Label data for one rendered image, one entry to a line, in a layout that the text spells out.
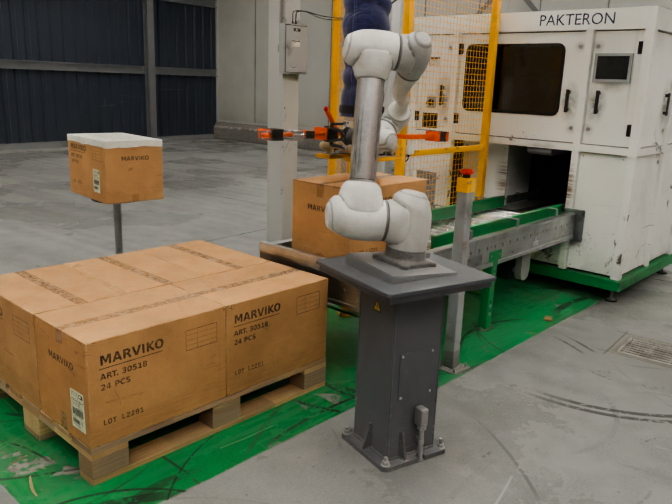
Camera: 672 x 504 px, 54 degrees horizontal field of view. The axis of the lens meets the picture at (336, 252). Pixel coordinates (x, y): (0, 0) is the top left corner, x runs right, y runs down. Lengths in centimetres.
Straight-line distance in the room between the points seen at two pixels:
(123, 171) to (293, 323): 195
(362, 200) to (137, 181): 245
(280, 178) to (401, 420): 219
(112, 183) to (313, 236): 166
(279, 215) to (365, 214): 208
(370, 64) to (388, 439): 140
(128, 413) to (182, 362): 27
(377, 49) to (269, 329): 125
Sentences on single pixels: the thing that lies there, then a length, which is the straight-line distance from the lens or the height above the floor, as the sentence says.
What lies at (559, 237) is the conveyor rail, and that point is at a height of 45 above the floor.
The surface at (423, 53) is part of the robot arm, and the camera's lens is 251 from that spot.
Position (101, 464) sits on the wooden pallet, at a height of 7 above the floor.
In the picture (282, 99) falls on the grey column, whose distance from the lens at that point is 433.
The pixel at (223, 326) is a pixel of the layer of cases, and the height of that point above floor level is 46.
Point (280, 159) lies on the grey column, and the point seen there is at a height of 93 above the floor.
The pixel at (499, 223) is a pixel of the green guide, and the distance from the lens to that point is 426.
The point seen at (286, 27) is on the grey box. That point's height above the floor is 174.
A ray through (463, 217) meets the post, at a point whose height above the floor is 81.
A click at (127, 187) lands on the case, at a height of 72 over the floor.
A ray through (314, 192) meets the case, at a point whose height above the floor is 90.
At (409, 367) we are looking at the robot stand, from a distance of 256.
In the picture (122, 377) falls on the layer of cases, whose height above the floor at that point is 38.
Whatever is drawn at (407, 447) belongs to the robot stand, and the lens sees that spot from 274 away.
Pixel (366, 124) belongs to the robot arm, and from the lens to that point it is 244.
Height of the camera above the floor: 143
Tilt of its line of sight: 14 degrees down
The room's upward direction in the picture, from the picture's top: 2 degrees clockwise
